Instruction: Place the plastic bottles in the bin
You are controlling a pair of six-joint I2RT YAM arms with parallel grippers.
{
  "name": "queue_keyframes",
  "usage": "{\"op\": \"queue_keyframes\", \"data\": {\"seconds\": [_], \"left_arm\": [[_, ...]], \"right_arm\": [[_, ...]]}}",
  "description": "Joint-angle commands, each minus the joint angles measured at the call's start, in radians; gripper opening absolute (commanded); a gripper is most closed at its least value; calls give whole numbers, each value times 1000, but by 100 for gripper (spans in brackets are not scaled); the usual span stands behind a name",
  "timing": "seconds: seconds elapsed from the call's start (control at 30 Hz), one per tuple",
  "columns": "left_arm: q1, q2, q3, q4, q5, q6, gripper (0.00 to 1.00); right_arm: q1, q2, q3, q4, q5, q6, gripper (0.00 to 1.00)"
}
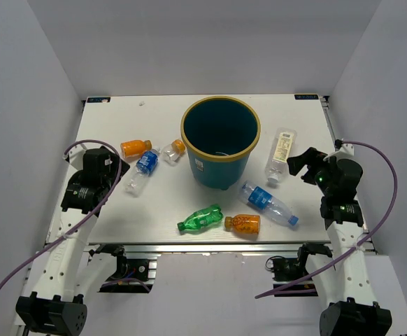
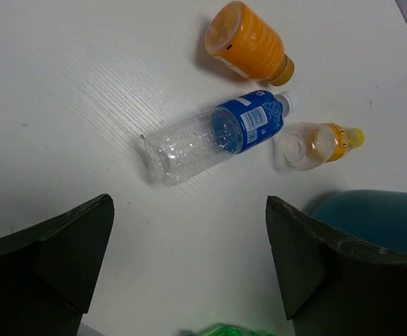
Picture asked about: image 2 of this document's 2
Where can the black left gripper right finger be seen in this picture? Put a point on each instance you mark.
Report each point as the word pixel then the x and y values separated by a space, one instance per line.
pixel 331 282

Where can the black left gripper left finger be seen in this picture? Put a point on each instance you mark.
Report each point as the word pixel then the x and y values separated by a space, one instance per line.
pixel 48 272

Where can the blue label clear bottle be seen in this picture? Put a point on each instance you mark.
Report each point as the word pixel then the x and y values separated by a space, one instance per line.
pixel 179 152

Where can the teal plastic bin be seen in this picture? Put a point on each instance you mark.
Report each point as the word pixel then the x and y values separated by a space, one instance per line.
pixel 376 216

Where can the green plastic bottle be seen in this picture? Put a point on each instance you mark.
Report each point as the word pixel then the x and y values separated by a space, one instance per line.
pixel 223 329

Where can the small yellow cap bottle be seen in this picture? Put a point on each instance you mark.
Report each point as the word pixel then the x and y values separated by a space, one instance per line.
pixel 305 146

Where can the orange juice bottle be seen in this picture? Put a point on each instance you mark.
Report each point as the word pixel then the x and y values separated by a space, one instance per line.
pixel 240 39

